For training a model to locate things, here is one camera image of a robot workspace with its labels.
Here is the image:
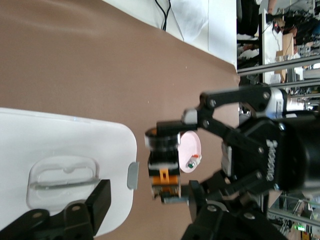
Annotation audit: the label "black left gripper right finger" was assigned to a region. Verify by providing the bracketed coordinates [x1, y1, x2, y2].
[182, 179, 288, 240]

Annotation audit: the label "orange push-button switch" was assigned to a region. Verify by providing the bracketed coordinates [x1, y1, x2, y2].
[144, 126, 184, 205]

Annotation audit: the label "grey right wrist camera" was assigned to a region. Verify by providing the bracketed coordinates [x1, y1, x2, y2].
[270, 87, 291, 119]

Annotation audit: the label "aluminium frame bar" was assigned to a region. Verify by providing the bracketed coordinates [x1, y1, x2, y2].
[236, 56, 320, 76]

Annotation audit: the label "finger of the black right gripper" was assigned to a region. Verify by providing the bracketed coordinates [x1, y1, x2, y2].
[161, 171, 264, 205]
[156, 86, 273, 161]

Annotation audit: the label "white lidded storage box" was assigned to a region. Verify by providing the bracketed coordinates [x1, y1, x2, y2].
[0, 107, 138, 238]

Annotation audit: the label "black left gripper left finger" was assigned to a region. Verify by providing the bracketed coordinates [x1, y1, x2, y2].
[0, 179, 112, 240]

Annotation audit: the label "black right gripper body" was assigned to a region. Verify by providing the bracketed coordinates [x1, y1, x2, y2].
[219, 114, 320, 193]

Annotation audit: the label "thin black cable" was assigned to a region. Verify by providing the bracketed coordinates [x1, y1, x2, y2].
[154, 0, 173, 32]

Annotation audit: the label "brown cardboard box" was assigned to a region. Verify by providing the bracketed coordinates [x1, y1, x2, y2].
[281, 32, 296, 57]

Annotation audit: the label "pink round plate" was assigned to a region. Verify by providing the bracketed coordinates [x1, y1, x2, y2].
[178, 130, 202, 174]

